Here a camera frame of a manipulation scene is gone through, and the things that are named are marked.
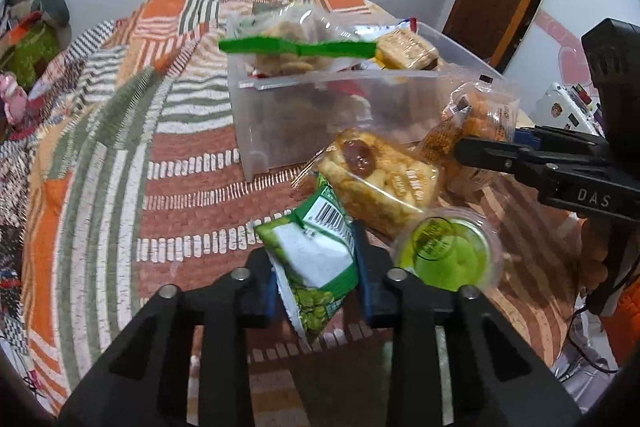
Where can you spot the clear plastic container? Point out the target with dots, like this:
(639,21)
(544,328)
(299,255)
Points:
(280,122)

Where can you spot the person's right hand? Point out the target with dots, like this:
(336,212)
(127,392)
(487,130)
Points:
(592,257)

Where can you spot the pink plush toy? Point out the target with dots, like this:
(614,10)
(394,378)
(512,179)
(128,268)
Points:
(12,99)

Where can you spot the red snack packet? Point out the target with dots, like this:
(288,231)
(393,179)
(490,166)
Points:
(345,87)

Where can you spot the long cracker packet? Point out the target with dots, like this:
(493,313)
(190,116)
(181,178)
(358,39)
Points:
(407,49)

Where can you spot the puffed rice cake packet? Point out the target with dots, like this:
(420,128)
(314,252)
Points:
(380,187)

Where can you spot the green jelly cup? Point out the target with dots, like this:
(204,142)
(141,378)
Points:
(445,252)

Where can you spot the white appliance with stickers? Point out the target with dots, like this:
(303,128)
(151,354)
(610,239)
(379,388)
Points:
(555,104)

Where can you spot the green pea snack packet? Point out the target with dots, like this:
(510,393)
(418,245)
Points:
(315,257)

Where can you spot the pile of clutter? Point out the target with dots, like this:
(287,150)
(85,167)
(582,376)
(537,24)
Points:
(17,14)

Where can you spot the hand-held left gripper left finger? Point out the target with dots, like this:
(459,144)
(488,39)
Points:
(250,302)

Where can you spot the patchwork striped blanket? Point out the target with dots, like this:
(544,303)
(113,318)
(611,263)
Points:
(125,132)

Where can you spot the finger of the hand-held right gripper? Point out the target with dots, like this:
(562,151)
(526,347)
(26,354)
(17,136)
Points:
(550,136)
(505,159)

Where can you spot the clear bag of fried snacks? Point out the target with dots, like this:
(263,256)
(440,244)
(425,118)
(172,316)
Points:
(285,57)

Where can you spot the green bag clip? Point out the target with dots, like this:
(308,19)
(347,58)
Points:
(300,48)

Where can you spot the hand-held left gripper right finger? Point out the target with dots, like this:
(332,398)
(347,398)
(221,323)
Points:
(371,299)

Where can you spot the clear bag of orange snacks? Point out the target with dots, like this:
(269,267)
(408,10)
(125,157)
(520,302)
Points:
(450,142)

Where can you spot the blue white snack bag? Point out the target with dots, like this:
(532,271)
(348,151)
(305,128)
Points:
(410,23)

